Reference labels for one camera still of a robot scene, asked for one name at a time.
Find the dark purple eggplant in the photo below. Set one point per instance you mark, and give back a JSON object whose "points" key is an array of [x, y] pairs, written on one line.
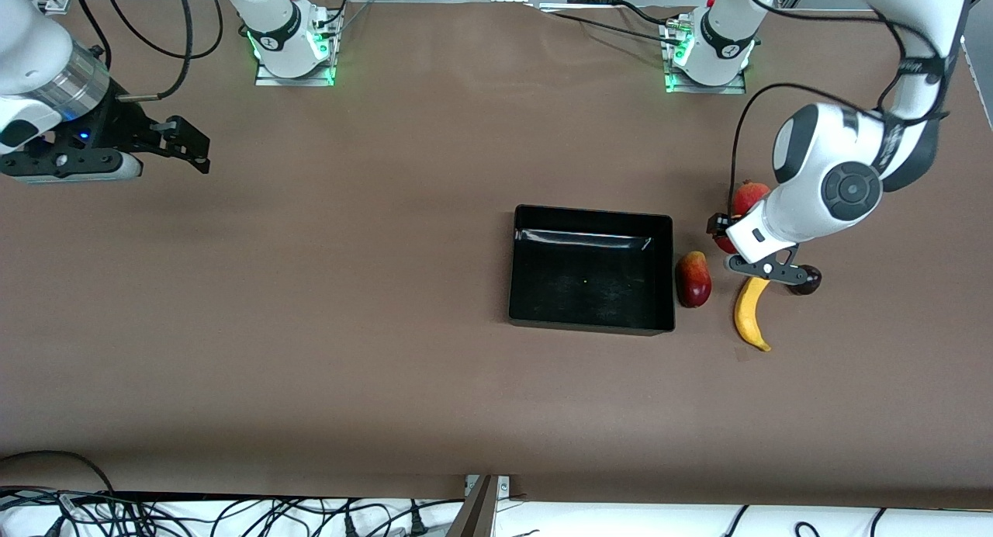
{"points": [[808, 282]]}

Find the red mango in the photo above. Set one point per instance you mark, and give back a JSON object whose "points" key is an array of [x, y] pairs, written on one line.
{"points": [[693, 281]]}

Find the metal table edge bracket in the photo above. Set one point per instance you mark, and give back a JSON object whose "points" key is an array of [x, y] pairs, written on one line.
{"points": [[503, 486]]}

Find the small red yellow apple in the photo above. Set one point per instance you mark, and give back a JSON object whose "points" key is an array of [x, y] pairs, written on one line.
{"points": [[723, 246]]}

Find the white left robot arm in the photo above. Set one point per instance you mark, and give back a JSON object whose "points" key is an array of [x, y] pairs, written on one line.
{"points": [[845, 188]]}

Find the dark metal strut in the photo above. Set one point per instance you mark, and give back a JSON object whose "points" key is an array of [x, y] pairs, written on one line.
{"points": [[475, 514]]}

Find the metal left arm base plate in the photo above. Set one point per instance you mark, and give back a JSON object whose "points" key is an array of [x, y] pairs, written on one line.
{"points": [[733, 89]]}

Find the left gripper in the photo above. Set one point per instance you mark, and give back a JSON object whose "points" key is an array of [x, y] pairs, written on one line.
{"points": [[719, 225]]}

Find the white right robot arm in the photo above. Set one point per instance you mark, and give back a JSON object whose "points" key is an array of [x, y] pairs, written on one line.
{"points": [[271, 25]]}

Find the black rectangular plastic box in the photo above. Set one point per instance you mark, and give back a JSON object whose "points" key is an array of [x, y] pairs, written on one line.
{"points": [[589, 277]]}

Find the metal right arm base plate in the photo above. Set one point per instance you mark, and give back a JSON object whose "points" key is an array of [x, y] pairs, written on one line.
{"points": [[268, 79]]}

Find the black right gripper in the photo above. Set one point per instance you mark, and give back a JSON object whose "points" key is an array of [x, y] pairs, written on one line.
{"points": [[124, 124]]}

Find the round red pomegranate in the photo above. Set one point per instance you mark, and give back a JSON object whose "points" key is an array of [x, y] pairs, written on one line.
{"points": [[749, 197]]}

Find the yellow banana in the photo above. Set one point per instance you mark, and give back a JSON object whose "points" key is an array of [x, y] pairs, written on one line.
{"points": [[749, 316]]}

